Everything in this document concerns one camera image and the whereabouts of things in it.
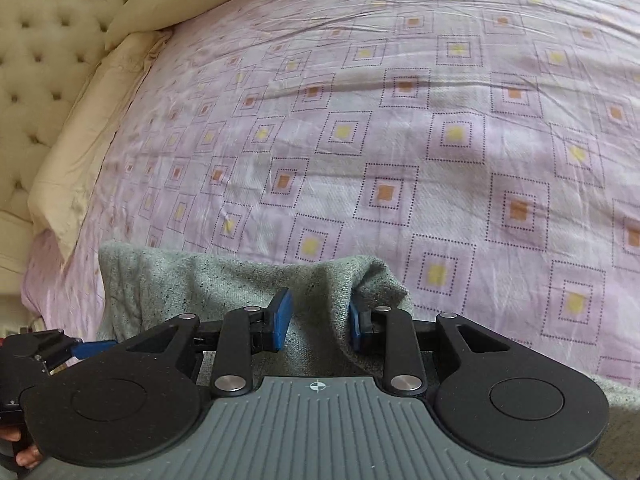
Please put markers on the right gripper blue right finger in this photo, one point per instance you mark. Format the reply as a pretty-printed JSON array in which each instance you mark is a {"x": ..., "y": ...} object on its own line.
[{"x": 387, "y": 335}]

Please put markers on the cream pillow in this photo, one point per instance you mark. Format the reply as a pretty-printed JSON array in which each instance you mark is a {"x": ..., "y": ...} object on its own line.
[{"x": 59, "y": 200}]

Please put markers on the pink patterned bed sheet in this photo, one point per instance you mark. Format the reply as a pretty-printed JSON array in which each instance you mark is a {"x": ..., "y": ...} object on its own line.
[{"x": 486, "y": 150}]

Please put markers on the cream tufted headboard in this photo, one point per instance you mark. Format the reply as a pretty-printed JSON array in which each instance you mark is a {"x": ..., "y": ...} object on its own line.
[{"x": 49, "y": 49}]

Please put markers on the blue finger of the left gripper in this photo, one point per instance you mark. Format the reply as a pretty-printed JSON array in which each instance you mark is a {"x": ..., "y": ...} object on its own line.
[{"x": 82, "y": 350}]

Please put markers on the left hand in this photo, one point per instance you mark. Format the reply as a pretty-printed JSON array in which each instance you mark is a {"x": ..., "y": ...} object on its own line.
[{"x": 28, "y": 458}]

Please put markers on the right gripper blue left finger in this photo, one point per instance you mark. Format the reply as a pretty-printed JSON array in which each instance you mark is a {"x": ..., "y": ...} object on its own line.
[{"x": 243, "y": 333}]

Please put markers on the grey speckled pants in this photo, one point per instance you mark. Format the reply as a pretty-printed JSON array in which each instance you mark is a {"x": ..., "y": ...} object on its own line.
[{"x": 144, "y": 286}]

